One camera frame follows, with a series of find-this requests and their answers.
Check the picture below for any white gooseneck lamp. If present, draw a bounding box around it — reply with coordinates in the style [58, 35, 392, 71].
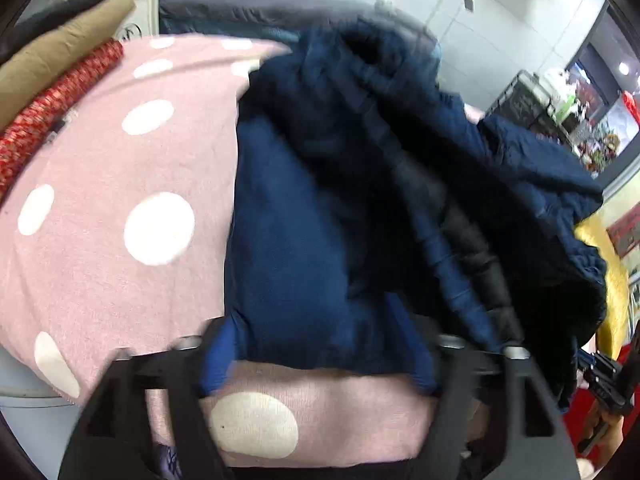
[425, 0, 478, 31]

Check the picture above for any white machine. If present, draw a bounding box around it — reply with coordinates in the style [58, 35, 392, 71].
[55, 0, 161, 43]

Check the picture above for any pink polka dot blanket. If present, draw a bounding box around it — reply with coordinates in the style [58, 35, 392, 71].
[0, 34, 481, 466]

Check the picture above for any tan cloth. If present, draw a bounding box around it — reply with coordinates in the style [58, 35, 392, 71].
[0, 0, 137, 131]

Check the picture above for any navy blue padded jacket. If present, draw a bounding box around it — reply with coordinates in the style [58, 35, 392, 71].
[222, 20, 608, 411]

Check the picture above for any yellow cloth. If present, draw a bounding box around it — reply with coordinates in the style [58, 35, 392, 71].
[574, 212, 631, 348]

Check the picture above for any black storage cart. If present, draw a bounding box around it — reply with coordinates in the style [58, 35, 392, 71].
[487, 70, 576, 136]

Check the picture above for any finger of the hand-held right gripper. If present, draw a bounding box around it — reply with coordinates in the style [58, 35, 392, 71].
[576, 350, 632, 415]
[577, 410, 610, 455]

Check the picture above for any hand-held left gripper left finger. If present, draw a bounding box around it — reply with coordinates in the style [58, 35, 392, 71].
[57, 317, 241, 480]

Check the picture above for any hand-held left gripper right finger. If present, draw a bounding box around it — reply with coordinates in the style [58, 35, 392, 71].
[395, 306, 583, 480]

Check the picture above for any red patterned cloth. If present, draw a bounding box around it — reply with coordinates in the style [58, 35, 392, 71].
[0, 40, 125, 201]

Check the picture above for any grey quilt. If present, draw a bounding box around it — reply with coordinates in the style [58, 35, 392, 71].
[159, 0, 441, 56]

